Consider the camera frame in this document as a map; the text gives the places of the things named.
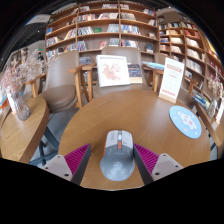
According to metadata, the grey and orange computer mouse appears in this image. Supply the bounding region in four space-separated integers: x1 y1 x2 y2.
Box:
99 129 136 183

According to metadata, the white framed flower picture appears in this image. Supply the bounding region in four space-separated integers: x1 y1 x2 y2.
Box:
95 54 131 88

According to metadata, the angled wooden bookshelf unit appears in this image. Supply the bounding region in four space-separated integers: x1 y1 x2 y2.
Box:
156 11 224 101

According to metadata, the teal flat book stack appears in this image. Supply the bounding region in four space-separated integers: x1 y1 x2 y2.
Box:
142 60 166 71

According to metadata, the white red sign, wooden base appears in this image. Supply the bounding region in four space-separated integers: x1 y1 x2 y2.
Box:
158 57 185 104
214 98 224 124
5 87 18 115

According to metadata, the stack of blue books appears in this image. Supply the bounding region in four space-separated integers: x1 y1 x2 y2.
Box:
191 91 212 109

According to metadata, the round light blue mouse pad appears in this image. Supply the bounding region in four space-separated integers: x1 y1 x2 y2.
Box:
168 105 203 140

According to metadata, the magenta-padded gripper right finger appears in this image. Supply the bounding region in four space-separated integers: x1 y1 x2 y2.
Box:
133 143 184 186

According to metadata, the round wooden side table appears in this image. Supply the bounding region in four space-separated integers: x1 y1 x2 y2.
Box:
193 101 224 149
0 96 50 164

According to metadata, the beige wooden armchair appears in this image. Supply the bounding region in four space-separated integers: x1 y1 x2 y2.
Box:
25 49 94 114
81 45 164 101
151 52 209 108

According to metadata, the white hanging ceiling sign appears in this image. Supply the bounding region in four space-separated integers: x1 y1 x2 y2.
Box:
26 13 51 26

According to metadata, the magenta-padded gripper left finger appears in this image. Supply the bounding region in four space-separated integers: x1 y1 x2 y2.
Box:
41 143 92 186

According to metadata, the wide wooden bookshelf unit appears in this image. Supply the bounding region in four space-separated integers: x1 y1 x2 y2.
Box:
44 1 159 63

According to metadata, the dark upright book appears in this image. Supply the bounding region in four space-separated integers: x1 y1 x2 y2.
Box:
127 63 144 84

